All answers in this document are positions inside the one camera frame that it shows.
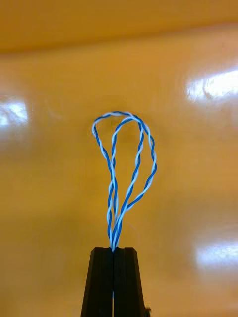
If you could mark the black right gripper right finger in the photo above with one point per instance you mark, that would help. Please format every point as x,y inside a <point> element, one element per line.
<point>127,284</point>

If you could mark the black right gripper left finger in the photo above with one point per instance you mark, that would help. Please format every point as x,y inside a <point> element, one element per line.
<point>99,284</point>

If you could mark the yellow-orange plastic bin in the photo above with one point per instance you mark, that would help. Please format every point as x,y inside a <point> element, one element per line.
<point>49,173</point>

